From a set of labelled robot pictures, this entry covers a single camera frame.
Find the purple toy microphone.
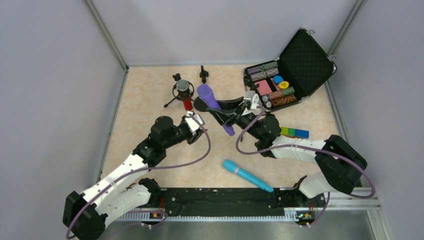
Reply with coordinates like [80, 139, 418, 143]
[197, 83, 235, 136]

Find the black round base stand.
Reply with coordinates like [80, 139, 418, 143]
[194, 65, 212, 112]

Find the red glitter microphone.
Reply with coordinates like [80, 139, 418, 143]
[176, 79, 193, 111]

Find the shock mount tripod stand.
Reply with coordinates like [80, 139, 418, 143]
[163, 73, 195, 111]

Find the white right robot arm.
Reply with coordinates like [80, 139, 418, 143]
[204, 97, 372, 199]

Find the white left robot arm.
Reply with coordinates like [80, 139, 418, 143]
[62, 111, 207, 240]

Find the black tripod mic stand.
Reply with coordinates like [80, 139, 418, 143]
[243, 75, 257, 92]

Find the red playing card deck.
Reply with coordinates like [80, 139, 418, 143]
[254, 79, 272, 96]

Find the orange black chip stack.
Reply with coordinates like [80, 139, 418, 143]
[265, 94, 297, 109]

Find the red white chip stack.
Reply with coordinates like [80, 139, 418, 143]
[261, 91, 284, 102]

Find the purple chip stack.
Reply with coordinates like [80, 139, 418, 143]
[246, 66, 262, 75]

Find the cyan toy microphone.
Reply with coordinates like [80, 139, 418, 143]
[222, 159, 274, 193]

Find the blue round dealer chip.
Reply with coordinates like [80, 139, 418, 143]
[272, 75, 284, 85]

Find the lime green toy brick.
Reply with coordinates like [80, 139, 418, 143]
[280, 127, 289, 136]

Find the yellow round dealer chip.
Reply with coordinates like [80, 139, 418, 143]
[278, 81, 290, 90]

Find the green chip stack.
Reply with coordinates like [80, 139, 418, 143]
[281, 86, 295, 97]

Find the blue toy brick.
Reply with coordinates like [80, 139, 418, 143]
[294, 129, 310, 139]

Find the black poker chip case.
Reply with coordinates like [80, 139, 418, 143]
[243, 28, 337, 112]

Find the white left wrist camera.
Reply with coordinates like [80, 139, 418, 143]
[183, 111, 205, 124]

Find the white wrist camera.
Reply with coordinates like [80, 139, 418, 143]
[243, 90, 261, 111]
[183, 111, 205, 124]

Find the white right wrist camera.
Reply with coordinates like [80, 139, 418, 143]
[243, 90, 261, 111]

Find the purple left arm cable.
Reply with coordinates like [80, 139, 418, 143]
[65, 114, 212, 240]

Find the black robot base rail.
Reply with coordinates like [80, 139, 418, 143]
[129, 187, 327, 219]

